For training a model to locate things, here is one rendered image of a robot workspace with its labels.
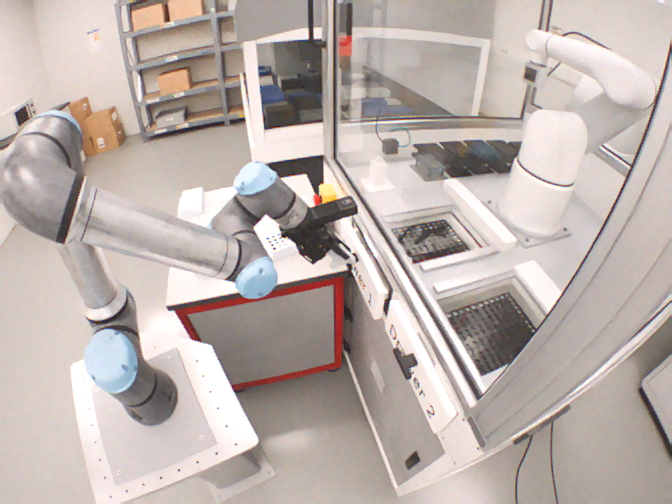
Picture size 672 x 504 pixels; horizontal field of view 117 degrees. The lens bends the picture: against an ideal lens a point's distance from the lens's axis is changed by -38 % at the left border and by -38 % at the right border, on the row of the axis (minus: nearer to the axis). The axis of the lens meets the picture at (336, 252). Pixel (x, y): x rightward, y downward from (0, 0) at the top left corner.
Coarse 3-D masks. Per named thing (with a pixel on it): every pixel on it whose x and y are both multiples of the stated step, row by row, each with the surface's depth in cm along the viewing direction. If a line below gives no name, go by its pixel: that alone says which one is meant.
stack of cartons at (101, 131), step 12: (72, 108) 314; (84, 108) 329; (108, 108) 356; (84, 120) 332; (96, 120) 340; (108, 120) 347; (84, 132) 343; (96, 132) 351; (108, 132) 358; (120, 132) 378; (84, 144) 353; (96, 144) 361; (108, 144) 369; (120, 144) 381
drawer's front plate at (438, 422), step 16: (400, 304) 70; (400, 320) 67; (400, 336) 69; (416, 336) 64; (416, 352) 61; (416, 368) 63; (432, 368) 58; (416, 384) 64; (432, 384) 56; (432, 400) 57; (448, 400) 53; (432, 416) 58; (448, 416) 51
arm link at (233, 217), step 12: (228, 204) 62; (240, 204) 60; (216, 216) 62; (228, 216) 61; (240, 216) 61; (252, 216) 61; (216, 228) 61; (228, 228) 58; (240, 228) 58; (252, 228) 61
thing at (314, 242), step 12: (300, 228) 68; (312, 228) 72; (324, 228) 72; (300, 240) 73; (312, 240) 73; (324, 240) 73; (336, 240) 74; (300, 252) 73; (312, 252) 74; (324, 252) 76
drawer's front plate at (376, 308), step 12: (348, 228) 89; (348, 240) 90; (360, 252) 82; (360, 264) 83; (372, 276) 76; (360, 288) 87; (372, 288) 77; (384, 288) 73; (372, 300) 78; (372, 312) 80
